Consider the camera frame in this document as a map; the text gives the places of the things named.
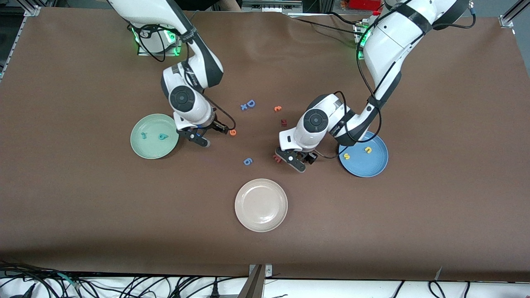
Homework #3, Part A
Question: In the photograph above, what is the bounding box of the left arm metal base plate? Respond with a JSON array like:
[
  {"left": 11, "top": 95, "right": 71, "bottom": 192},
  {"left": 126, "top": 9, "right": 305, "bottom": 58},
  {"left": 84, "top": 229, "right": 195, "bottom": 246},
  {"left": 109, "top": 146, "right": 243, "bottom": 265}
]
[{"left": 354, "top": 21, "right": 370, "bottom": 62}]

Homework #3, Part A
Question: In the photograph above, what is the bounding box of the teal cable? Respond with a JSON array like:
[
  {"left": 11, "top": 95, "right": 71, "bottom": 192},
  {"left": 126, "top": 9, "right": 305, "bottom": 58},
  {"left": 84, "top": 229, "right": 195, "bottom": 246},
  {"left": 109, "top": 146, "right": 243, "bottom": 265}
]
[{"left": 56, "top": 271, "right": 81, "bottom": 290}]

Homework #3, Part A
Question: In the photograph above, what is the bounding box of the grey metal equipment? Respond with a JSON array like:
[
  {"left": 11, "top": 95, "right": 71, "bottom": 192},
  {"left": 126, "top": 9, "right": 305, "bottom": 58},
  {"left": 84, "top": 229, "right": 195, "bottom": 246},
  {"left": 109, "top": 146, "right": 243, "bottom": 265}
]
[{"left": 242, "top": 0, "right": 304, "bottom": 14}]

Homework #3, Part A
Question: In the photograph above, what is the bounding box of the metal table bracket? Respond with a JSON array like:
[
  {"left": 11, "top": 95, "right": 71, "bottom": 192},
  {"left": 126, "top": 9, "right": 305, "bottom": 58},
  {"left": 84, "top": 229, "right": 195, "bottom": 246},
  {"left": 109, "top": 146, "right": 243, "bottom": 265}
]
[{"left": 238, "top": 264, "right": 274, "bottom": 298}]

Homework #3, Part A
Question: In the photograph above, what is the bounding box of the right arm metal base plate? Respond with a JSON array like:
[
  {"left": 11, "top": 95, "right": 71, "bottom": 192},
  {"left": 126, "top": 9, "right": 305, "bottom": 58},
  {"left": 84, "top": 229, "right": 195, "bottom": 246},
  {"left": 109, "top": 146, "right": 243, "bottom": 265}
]
[{"left": 137, "top": 17, "right": 185, "bottom": 56}]

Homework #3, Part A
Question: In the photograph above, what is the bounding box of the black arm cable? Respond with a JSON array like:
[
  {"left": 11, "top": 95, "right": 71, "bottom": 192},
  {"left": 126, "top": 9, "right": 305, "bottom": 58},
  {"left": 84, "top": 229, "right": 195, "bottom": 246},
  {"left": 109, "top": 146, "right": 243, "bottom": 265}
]
[
  {"left": 138, "top": 25, "right": 236, "bottom": 132},
  {"left": 317, "top": 50, "right": 381, "bottom": 160}
]

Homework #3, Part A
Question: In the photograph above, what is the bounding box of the aluminium frame rail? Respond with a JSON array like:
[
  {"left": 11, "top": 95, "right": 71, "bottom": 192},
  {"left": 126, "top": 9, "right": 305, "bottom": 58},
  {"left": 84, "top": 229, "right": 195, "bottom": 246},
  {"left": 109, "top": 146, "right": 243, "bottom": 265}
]
[
  {"left": 0, "top": 0, "right": 42, "bottom": 81},
  {"left": 499, "top": 0, "right": 530, "bottom": 29}
]

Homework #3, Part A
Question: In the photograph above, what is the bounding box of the pale green plate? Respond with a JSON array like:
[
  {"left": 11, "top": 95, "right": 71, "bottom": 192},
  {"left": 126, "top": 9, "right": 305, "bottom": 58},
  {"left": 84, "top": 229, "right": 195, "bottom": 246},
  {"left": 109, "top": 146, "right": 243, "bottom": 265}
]
[{"left": 130, "top": 113, "right": 180, "bottom": 160}]

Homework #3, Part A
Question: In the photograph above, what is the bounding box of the brown paper table cover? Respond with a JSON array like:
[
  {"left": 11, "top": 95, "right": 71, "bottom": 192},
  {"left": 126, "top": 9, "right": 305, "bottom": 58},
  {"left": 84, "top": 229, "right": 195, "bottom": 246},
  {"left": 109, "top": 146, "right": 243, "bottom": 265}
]
[{"left": 0, "top": 6, "right": 530, "bottom": 283}]

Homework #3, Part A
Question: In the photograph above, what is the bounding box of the blue plate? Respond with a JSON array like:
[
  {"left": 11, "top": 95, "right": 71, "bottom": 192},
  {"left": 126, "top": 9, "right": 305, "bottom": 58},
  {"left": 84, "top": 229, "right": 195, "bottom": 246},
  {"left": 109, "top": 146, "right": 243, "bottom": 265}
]
[{"left": 338, "top": 132, "right": 389, "bottom": 178}]

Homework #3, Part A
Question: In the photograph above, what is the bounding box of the beige plate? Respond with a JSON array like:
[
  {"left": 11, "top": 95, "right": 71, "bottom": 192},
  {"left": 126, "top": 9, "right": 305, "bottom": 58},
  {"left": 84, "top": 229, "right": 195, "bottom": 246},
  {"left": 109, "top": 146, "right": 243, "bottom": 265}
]
[{"left": 234, "top": 178, "right": 288, "bottom": 233}]

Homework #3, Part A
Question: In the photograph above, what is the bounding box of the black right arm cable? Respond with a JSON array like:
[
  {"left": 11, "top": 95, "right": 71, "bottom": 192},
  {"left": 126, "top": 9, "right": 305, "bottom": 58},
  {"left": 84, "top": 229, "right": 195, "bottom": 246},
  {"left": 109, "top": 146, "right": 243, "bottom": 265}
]
[{"left": 138, "top": 25, "right": 236, "bottom": 132}]

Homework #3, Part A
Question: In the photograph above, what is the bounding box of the red box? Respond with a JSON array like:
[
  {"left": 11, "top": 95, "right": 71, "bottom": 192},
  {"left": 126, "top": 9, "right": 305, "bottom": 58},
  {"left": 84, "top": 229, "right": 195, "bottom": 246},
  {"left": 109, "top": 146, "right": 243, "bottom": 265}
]
[{"left": 347, "top": 0, "right": 382, "bottom": 11}]

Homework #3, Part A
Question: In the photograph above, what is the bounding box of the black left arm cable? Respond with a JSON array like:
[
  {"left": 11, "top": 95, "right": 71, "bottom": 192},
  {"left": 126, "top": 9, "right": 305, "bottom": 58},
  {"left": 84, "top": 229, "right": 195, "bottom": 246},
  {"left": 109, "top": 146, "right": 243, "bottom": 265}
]
[{"left": 317, "top": 50, "right": 381, "bottom": 160}]

